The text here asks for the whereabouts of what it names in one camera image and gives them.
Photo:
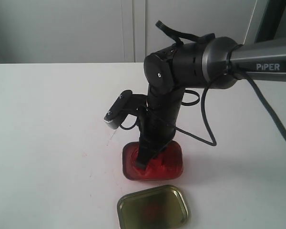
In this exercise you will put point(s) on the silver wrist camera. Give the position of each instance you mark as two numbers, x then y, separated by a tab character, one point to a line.
117	113

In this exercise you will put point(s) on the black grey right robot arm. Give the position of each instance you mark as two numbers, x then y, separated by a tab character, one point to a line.
208	63

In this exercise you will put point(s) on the gold tin lid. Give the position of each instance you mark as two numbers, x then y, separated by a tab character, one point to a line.
161	207

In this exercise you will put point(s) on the dark vertical post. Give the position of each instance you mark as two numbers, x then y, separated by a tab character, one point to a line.
270	20

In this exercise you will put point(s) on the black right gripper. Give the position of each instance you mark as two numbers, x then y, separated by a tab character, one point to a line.
157	124

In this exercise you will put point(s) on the red ink pad tin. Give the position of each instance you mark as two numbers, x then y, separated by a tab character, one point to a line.
167	165

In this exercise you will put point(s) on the white cabinet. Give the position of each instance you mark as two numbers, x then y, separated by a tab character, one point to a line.
51	31

